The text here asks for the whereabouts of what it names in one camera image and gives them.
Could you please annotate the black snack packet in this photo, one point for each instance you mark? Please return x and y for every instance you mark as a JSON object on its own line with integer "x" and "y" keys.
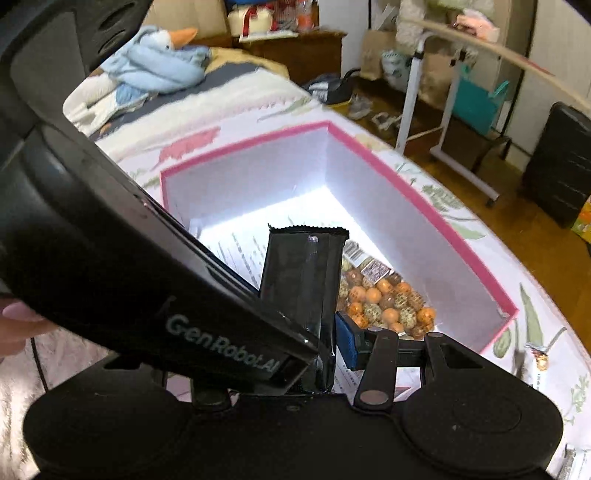
{"x": 300, "y": 286}

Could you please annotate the white and green bag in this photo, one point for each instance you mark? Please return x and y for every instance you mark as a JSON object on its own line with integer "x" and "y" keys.
{"x": 397, "y": 67}

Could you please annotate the pink fluffy cloth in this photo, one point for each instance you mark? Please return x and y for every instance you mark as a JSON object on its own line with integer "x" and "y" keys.
{"x": 18, "y": 406}

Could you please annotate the goose plush toy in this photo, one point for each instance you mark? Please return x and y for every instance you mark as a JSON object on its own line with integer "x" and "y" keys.
{"x": 152, "y": 64}

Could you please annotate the grey blanket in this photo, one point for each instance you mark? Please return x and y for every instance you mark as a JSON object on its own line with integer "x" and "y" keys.
{"x": 231, "y": 76}

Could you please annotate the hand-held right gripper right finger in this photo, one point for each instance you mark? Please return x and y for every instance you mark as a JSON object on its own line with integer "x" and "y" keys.
{"x": 350, "y": 341}

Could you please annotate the person's left hand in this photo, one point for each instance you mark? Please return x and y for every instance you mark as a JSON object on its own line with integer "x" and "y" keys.
{"x": 18, "y": 318}

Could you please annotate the bag of round nut snacks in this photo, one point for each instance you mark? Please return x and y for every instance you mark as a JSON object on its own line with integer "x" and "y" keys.
{"x": 392, "y": 304}

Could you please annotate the white box with red ribbon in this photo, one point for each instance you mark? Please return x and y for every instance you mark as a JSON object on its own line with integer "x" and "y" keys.
{"x": 249, "y": 21}

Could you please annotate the teal bag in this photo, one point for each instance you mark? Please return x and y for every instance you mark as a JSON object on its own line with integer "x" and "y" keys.
{"x": 475, "y": 106}

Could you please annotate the white rolling side table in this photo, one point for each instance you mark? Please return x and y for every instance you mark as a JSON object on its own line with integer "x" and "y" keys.
{"x": 414, "y": 78}

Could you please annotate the white snack bar packet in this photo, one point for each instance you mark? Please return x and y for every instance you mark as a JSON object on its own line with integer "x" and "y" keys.
{"x": 539, "y": 364}

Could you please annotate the black bag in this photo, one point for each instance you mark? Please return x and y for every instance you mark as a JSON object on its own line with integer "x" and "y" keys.
{"x": 330, "y": 87}

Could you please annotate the wooden nightstand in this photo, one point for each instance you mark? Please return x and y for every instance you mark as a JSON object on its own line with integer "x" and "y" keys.
{"x": 300, "y": 55}

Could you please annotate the floral bedsheet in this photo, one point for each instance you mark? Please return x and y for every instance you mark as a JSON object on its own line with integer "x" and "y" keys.
{"x": 286, "y": 110}

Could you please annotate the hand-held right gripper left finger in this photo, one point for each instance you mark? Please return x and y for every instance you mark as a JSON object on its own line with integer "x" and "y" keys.
{"x": 210, "y": 398}

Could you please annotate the brown paper bag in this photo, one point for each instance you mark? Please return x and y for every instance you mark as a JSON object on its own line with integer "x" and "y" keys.
{"x": 374, "y": 50}

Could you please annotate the colourful printed box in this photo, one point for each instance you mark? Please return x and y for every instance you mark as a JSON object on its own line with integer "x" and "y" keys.
{"x": 582, "y": 221}

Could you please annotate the pink cardboard box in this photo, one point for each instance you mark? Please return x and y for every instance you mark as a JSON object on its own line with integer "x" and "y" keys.
{"x": 392, "y": 194}

